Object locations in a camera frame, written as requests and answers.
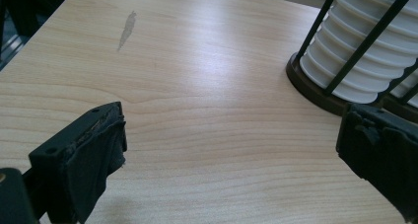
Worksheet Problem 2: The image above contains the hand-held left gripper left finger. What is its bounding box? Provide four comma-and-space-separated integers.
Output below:
29, 101, 128, 224

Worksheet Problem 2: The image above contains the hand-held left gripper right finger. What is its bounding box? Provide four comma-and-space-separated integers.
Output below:
336, 103, 418, 224

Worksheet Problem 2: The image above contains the short stack of white cups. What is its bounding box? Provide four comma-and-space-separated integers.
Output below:
299, 0, 418, 104

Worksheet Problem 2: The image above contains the aluminium floor rail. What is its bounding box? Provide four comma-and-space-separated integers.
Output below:
0, 33, 33, 70

